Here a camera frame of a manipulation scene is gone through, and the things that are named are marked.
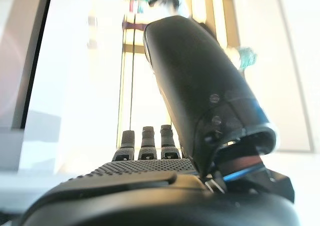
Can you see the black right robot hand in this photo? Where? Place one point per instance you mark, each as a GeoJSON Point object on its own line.
{"type": "Point", "coordinates": [195, 85]}

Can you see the large framed window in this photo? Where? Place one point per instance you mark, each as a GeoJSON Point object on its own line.
{"type": "Point", "coordinates": [127, 73]}

